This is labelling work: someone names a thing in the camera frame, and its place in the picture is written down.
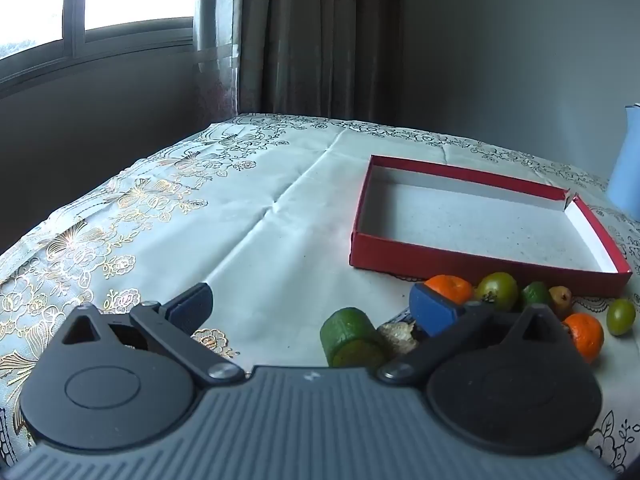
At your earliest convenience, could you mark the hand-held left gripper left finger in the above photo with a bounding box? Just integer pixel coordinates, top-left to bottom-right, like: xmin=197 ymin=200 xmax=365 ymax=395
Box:
xmin=60 ymin=283 xmax=246 ymax=389

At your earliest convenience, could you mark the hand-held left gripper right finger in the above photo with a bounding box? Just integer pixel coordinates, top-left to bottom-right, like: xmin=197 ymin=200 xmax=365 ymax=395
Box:
xmin=377 ymin=283 xmax=575 ymax=389

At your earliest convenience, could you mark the orange tangerine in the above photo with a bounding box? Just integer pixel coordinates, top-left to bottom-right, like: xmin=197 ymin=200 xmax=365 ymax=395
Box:
xmin=562 ymin=313 xmax=605 ymax=364
xmin=426 ymin=274 xmax=474 ymax=306

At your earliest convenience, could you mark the beige ginger piece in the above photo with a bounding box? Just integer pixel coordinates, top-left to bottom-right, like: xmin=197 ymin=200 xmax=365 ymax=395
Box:
xmin=377 ymin=321 xmax=426 ymax=358

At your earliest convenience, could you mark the yellow-green tomato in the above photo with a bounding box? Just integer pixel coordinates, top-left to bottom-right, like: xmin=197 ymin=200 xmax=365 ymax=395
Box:
xmin=475 ymin=272 xmax=519 ymax=311

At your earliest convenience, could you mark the large green cucumber piece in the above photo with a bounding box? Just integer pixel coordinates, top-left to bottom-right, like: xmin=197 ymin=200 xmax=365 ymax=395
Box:
xmin=320 ymin=307 xmax=387 ymax=368

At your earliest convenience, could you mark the red cardboard box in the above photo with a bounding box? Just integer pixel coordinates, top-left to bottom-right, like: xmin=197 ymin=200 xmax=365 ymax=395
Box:
xmin=350 ymin=155 xmax=633 ymax=297

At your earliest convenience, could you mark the small green cucumber piece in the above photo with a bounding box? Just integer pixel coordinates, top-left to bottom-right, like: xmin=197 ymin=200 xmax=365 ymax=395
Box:
xmin=521 ymin=281 xmax=552 ymax=308

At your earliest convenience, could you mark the small brown fruit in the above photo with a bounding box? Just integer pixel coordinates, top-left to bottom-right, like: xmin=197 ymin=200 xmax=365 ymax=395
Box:
xmin=549 ymin=285 xmax=574 ymax=320

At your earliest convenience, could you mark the small green tomato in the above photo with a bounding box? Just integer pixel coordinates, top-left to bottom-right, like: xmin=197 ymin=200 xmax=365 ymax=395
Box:
xmin=606 ymin=298 xmax=637 ymax=337

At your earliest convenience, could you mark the light blue electric kettle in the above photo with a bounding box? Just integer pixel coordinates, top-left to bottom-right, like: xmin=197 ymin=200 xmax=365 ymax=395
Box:
xmin=607 ymin=102 xmax=640 ymax=221

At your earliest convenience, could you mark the sheer floral curtain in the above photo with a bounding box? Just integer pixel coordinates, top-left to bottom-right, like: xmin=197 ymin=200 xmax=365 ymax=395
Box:
xmin=192 ymin=0 xmax=243 ymax=126

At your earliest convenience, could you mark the brown patterned curtain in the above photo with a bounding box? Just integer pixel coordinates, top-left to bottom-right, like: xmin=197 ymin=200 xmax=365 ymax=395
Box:
xmin=237 ymin=0 xmax=406 ymax=123

